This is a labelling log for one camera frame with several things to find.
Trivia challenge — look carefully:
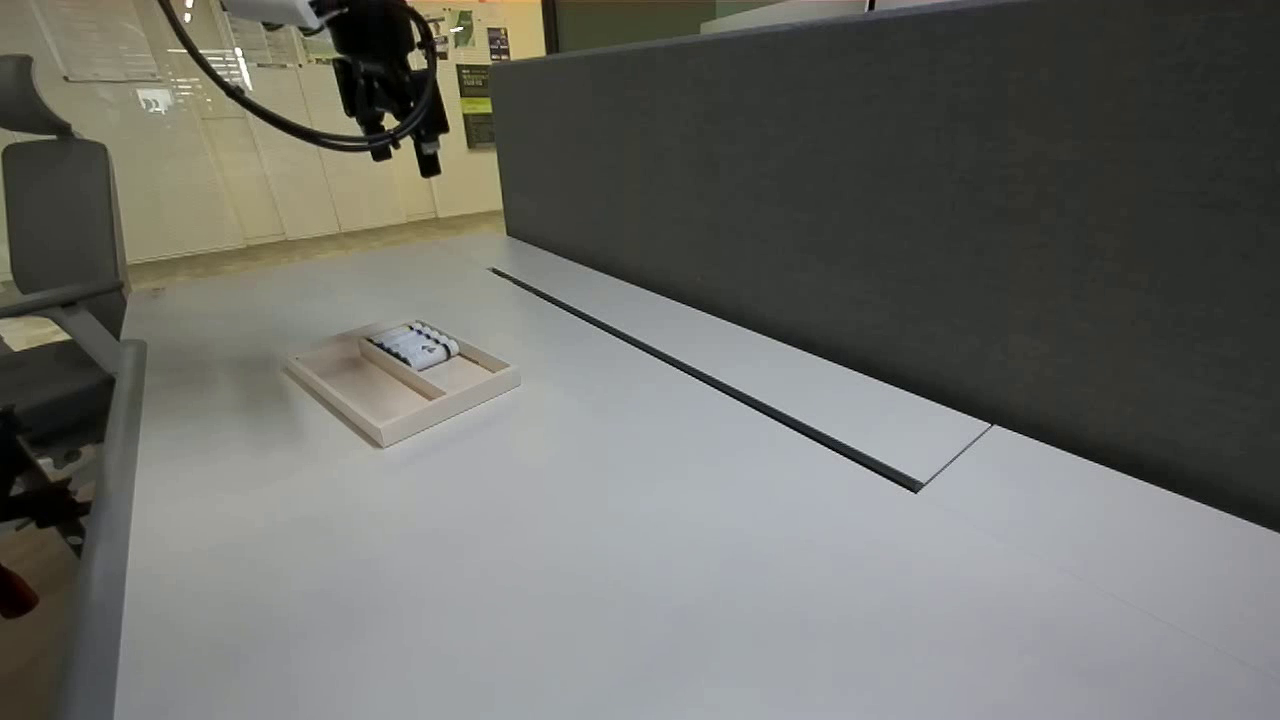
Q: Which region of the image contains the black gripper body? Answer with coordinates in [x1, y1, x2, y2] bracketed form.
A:
[318, 0, 450, 135]

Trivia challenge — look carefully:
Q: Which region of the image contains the dark green wall panel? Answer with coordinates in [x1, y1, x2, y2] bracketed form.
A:
[539, 0, 718, 57]

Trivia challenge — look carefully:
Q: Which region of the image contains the grey table cable flap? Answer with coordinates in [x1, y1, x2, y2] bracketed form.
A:
[490, 237, 998, 496]

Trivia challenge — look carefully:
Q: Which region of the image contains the grey office chair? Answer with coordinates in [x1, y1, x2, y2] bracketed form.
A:
[0, 53, 135, 625]

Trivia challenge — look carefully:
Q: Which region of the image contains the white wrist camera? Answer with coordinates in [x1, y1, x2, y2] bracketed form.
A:
[218, 0, 334, 38]

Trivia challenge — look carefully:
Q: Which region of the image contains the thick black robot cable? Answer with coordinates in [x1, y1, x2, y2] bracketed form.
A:
[158, 0, 452, 160]

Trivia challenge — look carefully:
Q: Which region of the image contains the light wooden compartment tray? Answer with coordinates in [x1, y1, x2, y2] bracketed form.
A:
[282, 315, 521, 452]

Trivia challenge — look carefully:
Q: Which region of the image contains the long dark grey partition panel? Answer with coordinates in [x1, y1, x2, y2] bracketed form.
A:
[490, 0, 1280, 538]

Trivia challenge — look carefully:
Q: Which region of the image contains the green wall poster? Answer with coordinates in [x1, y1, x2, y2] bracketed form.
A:
[457, 59, 499, 151]

